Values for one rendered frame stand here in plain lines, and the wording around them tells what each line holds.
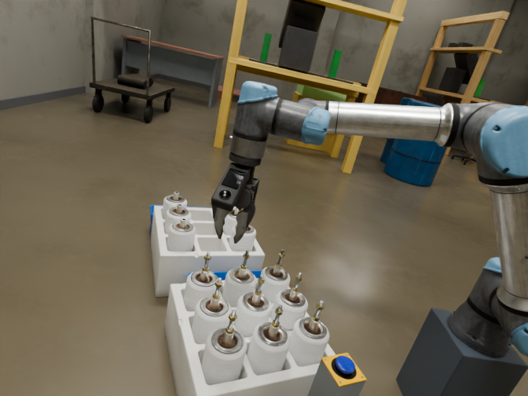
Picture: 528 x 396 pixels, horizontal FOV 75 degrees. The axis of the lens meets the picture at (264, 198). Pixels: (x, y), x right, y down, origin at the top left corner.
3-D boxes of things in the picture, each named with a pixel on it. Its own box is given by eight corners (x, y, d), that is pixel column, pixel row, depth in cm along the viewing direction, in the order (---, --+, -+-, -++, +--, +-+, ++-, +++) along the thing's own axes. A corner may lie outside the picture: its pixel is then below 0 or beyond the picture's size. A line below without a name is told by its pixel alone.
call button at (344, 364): (345, 360, 75) (348, 353, 74) (356, 375, 72) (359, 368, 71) (330, 363, 73) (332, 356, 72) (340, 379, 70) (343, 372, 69)
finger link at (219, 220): (226, 230, 87) (237, 199, 84) (218, 241, 82) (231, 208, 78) (214, 225, 88) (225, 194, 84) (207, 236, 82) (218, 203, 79)
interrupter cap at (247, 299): (273, 302, 97) (273, 301, 97) (260, 317, 91) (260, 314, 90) (251, 290, 100) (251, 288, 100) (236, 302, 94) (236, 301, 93)
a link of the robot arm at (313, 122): (332, 107, 76) (284, 95, 78) (332, 112, 66) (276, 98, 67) (323, 141, 79) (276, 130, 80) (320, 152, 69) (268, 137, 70)
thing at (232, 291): (242, 311, 117) (253, 267, 111) (248, 332, 109) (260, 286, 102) (214, 311, 114) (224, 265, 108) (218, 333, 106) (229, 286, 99)
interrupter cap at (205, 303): (224, 320, 87) (225, 318, 86) (196, 313, 87) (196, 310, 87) (231, 302, 94) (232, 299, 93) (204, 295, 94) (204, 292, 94)
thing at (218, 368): (240, 403, 86) (254, 350, 80) (205, 419, 81) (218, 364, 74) (222, 373, 93) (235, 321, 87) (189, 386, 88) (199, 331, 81)
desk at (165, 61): (135, 85, 566) (138, 37, 539) (217, 103, 577) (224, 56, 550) (118, 89, 499) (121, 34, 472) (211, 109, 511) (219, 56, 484)
